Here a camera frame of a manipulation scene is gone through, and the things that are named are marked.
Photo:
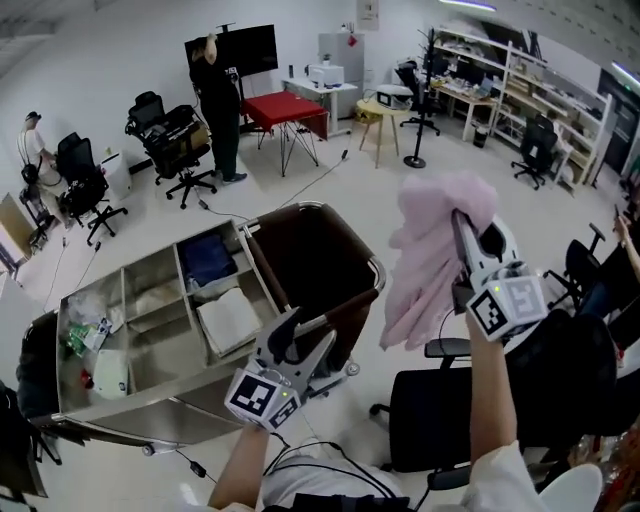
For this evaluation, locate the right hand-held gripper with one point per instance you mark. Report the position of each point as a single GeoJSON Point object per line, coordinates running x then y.
{"type": "Point", "coordinates": [510, 305]}

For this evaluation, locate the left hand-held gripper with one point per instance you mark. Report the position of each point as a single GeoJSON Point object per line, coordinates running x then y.
{"type": "Point", "coordinates": [262, 397]}

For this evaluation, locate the pink cloth garment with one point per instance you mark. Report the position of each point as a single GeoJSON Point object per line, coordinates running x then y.
{"type": "Point", "coordinates": [430, 260]}

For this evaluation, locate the steel housekeeping cart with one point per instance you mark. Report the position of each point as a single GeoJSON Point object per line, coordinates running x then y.
{"type": "Point", "coordinates": [310, 250]}

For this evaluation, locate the person's left forearm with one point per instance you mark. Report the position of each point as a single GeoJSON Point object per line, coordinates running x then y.
{"type": "Point", "coordinates": [240, 465]}

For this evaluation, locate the person's right forearm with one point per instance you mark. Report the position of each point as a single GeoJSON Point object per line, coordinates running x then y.
{"type": "Point", "coordinates": [492, 395]}

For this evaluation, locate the white folded towel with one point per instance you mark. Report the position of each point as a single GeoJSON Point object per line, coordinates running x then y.
{"type": "Point", "coordinates": [230, 322]}

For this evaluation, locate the black low office chair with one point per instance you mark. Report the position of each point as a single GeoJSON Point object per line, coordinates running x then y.
{"type": "Point", "coordinates": [575, 270]}

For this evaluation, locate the small black trash bin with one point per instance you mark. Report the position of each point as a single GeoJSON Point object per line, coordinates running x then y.
{"type": "Point", "coordinates": [480, 137]}

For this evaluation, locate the black task chair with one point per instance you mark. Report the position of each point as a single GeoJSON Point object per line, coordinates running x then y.
{"type": "Point", "coordinates": [537, 147]}

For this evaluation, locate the blue folded cloth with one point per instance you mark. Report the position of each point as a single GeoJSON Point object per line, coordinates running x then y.
{"type": "Point", "coordinates": [207, 260]}

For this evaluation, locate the person's own white shirt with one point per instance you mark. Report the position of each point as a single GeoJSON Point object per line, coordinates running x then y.
{"type": "Point", "coordinates": [325, 480]}

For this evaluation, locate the black mesh office chair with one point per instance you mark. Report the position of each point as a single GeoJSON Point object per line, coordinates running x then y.
{"type": "Point", "coordinates": [430, 415]}

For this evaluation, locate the wooden top work desk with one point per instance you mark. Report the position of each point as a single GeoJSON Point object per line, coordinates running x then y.
{"type": "Point", "coordinates": [465, 92]}

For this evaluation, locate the black coat rack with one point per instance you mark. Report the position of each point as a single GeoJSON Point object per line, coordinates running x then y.
{"type": "Point", "coordinates": [422, 100]}

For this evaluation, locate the yellow round side table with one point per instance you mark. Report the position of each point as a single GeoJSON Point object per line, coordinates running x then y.
{"type": "Point", "coordinates": [380, 107]}

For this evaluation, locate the white device black screen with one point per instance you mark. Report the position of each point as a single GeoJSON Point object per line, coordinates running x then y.
{"type": "Point", "coordinates": [392, 96]}

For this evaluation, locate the black headrest office chair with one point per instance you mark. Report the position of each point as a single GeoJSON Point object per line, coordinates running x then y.
{"type": "Point", "coordinates": [410, 82]}

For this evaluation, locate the white shelving unit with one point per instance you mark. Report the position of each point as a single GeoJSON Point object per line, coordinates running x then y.
{"type": "Point", "coordinates": [540, 75]}

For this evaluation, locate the black double door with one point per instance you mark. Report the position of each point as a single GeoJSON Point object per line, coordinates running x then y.
{"type": "Point", "coordinates": [622, 115]}

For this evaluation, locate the white tissue packet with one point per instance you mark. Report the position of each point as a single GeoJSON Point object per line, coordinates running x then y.
{"type": "Point", "coordinates": [111, 375]}

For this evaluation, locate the clear plastic bags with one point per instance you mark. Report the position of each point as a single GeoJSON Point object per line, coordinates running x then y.
{"type": "Point", "coordinates": [85, 320]}

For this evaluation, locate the white standing desk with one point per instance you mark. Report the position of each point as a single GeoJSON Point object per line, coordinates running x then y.
{"type": "Point", "coordinates": [320, 85]}

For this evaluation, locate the white printer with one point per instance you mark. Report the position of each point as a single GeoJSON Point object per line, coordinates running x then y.
{"type": "Point", "coordinates": [326, 76]}

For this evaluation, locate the grey metal cabinet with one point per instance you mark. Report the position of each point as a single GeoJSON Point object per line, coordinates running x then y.
{"type": "Point", "coordinates": [347, 55]}

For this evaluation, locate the red cloth folding table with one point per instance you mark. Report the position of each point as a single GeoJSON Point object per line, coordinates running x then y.
{"type": "Point", "coordinates": [280, 107]}

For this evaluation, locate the black office chair with bags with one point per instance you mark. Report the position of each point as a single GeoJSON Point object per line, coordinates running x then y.
{"type": "Point", "coordinates": [170, 140]}

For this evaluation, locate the white floor appliance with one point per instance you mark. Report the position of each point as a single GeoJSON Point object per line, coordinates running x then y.
{"type": "Point", "coordinates": [116, 175]}

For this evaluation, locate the white oval board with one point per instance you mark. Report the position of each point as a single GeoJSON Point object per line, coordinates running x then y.
{"type": "Point", "coordinates": [575, 487]}

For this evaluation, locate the black swivel office chair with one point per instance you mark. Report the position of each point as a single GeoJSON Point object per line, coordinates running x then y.
{"type": "Point", "coordinates": [87, 185]}

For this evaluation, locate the black television screen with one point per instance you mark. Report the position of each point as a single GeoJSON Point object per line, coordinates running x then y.
{"type": "Point", "coordinates": [250, 50]}

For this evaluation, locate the white wall poster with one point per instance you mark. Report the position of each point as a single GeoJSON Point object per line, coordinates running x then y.
{"type": "Point", "coordinates": [367, 15]}

